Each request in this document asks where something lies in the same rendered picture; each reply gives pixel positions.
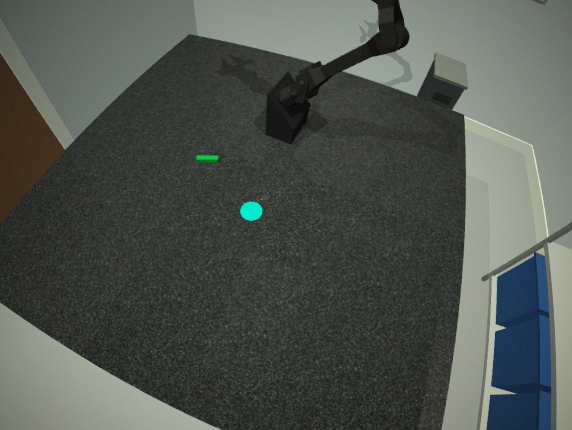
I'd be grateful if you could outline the green post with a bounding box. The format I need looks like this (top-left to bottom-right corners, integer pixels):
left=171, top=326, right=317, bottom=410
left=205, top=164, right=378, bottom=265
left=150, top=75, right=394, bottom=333
left=196, top=155, right=219, bottom=163

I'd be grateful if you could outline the cyan circle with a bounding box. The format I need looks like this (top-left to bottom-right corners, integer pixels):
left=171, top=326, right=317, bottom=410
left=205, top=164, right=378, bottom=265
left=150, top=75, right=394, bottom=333
left=240, top=202, right=262, bottom=221

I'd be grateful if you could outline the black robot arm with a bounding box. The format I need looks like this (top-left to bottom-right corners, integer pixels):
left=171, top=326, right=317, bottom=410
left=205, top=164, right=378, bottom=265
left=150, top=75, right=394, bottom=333
left=275, top=0, right=410, bottom=111

